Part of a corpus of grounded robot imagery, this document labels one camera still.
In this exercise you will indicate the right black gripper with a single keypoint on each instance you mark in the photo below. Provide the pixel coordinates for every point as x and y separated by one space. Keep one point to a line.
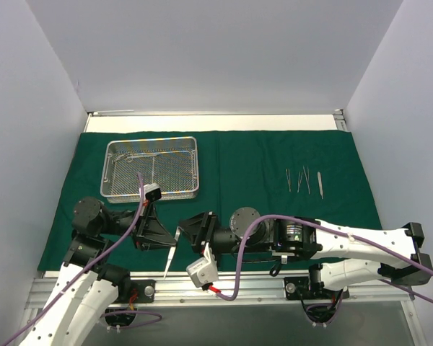
209 233

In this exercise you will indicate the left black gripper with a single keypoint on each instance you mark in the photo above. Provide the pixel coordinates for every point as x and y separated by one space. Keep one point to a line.
143 226

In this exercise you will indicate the silver slim tweezers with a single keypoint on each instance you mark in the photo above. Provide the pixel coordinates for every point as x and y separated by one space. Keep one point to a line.
172 252

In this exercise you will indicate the metal mesh instrument tray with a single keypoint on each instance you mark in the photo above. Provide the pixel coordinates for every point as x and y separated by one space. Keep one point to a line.
171 162

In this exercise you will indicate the silver fine forceps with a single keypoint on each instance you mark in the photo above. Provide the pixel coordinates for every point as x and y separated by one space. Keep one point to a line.
289 181

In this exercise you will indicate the green surgical cloth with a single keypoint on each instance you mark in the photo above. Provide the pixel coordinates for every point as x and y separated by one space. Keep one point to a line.
236 169

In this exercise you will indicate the silver instrument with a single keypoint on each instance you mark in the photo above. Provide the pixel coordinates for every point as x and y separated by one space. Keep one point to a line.
320 184

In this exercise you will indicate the silver surgical scissors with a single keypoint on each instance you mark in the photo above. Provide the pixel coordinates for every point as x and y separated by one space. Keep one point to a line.
126 156

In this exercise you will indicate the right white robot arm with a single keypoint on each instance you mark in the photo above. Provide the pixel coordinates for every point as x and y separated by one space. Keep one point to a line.
363 254

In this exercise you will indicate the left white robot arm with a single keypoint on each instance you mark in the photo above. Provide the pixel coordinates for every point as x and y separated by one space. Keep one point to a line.
87 284

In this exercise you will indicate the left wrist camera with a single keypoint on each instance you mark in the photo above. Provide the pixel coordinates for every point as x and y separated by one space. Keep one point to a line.
151 191

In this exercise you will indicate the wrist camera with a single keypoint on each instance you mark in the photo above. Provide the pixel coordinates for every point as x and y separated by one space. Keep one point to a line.
151 191
204 270

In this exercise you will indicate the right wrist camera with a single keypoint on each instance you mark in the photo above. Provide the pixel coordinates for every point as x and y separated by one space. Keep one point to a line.
204 270

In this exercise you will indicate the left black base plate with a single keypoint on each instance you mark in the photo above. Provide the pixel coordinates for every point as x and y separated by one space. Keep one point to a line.
136 291

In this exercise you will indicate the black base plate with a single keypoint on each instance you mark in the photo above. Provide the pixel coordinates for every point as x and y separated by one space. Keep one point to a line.
136 291
297 287

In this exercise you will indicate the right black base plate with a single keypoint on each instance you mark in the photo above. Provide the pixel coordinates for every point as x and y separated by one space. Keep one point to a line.
297 287

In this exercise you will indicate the aluminium right side rail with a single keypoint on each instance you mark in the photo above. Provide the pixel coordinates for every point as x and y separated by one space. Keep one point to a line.
340 121

